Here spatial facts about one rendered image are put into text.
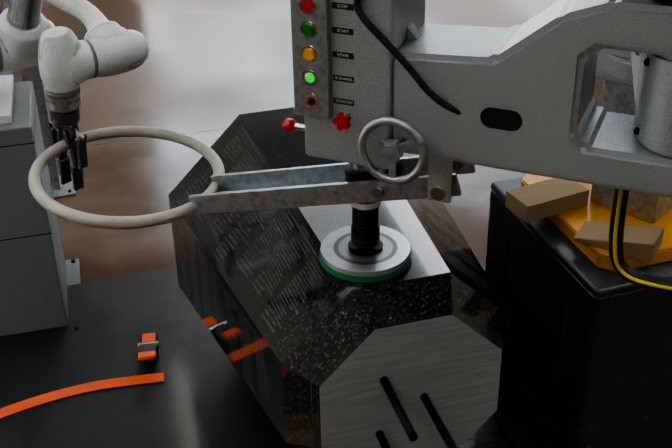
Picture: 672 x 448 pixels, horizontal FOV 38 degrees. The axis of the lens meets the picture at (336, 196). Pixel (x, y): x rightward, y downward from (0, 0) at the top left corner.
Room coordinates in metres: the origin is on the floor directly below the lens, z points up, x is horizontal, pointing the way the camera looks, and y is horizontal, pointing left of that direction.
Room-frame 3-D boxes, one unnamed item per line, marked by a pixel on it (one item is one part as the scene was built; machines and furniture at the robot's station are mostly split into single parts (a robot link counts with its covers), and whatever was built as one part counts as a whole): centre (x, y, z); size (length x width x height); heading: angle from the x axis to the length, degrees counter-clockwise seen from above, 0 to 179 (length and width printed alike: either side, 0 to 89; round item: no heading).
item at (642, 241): (2.13, -0.71, 0.80); 0.20 x 0.10 x 0.05; 58
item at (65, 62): (2.38, 0.68, 1.21); 0.13 x 0.11 x 0.16; 125
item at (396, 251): (1.97, -0.07, 0.87); 0.21 x 0.21 x 0.01
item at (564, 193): (2.32, -0.57, 0.81); 0.20 x 0.10 x 0.05; 115
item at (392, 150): (1.82, -0.13, 1.23); 0.15 x 0.10 x 0.15; 67
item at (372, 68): (1.94, -0.14, 1.35); 0.36 x 0.22 x 0.45; 67
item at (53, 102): (2.37, 0.70, 1.11); 0.09 x 0.09 x 0.06
